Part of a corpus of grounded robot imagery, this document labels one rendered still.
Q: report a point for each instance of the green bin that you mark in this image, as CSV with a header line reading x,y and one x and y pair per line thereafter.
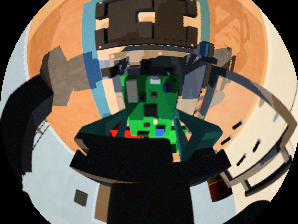
x,y
172,138

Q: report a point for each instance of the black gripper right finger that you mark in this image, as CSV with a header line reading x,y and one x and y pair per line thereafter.
x,y
203,134

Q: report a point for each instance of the green circuit board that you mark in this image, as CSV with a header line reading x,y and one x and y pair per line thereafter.
x,y
150,101

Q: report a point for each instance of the red open box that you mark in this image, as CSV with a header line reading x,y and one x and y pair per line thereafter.
x,y
114,131

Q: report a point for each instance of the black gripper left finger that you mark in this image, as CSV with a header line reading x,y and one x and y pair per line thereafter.
x,y
103,126

